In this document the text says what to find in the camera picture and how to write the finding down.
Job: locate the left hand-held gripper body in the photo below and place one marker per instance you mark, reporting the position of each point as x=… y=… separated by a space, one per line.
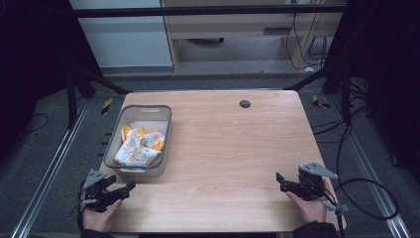
x=95 y=196

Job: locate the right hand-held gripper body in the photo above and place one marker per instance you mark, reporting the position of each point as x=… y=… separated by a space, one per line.
x=312 y=183

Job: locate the person's left hand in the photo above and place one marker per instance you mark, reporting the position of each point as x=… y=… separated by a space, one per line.
x=99 y=218

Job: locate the person's right hand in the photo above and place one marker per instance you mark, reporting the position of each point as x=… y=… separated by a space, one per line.
x=310 y=210

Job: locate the gray plastic bin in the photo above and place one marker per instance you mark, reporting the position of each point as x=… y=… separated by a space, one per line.
x=114 y=155

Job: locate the white orange patterned cloth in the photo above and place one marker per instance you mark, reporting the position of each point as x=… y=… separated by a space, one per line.
x=137 y=150

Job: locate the yellow black tape piece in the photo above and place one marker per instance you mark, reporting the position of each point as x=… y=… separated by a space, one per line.
x=319 y=103
x=106 y=106

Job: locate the gray table grommet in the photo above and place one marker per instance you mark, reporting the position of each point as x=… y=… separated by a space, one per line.
x=245 y=103

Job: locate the white cabinet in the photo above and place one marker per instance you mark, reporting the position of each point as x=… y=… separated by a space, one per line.
x=125 y=39

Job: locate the light wooden desk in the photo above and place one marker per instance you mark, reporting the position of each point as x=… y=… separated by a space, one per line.
x=231 y=26

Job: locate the aluminium floor rail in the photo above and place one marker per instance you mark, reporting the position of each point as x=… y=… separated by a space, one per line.
x=49 y=168
x=373 y=178

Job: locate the black frame strut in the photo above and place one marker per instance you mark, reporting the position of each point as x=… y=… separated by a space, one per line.
x=345 y=95
x=71 y=99

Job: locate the black horizontal frame bar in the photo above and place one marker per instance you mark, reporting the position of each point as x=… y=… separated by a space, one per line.
x=198 y=11

